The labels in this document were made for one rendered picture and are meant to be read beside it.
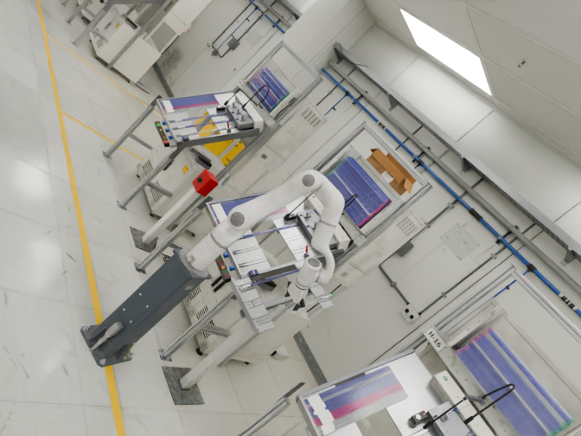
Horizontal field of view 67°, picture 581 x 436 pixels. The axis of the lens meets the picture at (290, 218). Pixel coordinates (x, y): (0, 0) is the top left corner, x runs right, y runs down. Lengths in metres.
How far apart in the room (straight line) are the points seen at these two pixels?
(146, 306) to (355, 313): 2.47
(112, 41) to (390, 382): 5.62
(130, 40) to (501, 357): 5.82
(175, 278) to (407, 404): 1.31
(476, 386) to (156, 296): 1.65
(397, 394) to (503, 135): 2.93
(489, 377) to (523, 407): 0.18
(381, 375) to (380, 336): 1.84
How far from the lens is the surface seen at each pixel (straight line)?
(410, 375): 2.51
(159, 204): 4.01
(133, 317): 2.46
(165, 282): 2.34
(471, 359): 2.46
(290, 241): 2.87
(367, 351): 4.29
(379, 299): 4.33
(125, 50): 6.76
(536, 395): 2.40
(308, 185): 2.03
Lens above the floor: 1.67
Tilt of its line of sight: 11 degrees down
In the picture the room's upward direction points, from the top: 48 degrees clockwise
